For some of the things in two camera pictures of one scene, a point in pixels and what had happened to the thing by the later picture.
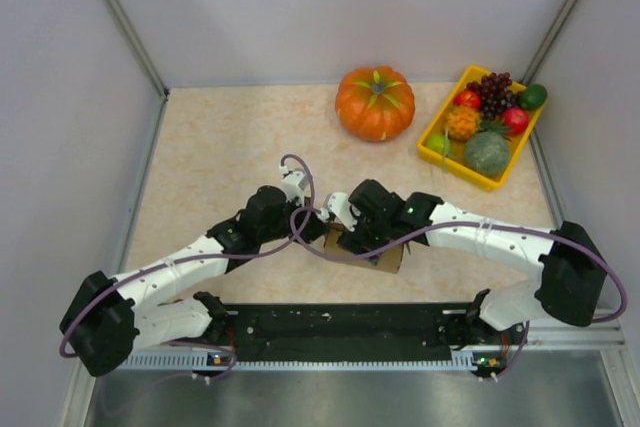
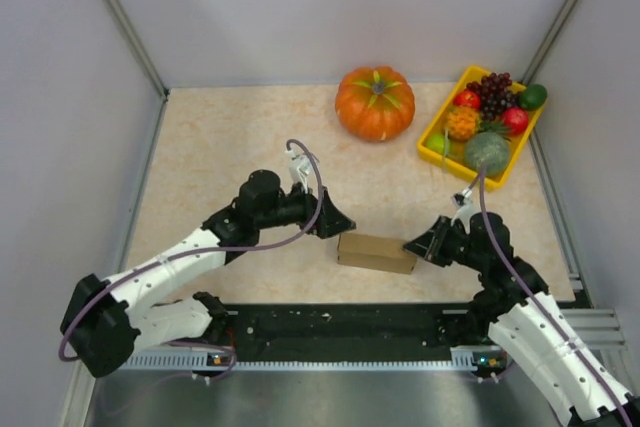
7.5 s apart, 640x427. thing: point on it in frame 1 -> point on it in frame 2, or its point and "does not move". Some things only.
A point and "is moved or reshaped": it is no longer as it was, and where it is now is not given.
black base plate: (346, 332) does not move
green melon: (487, 153) does not move
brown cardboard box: (387, 259) is moved or reshaped
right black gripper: (355, 240) -> (429, 244)
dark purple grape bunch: (494, 94) does not move
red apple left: (467, 98) does not move
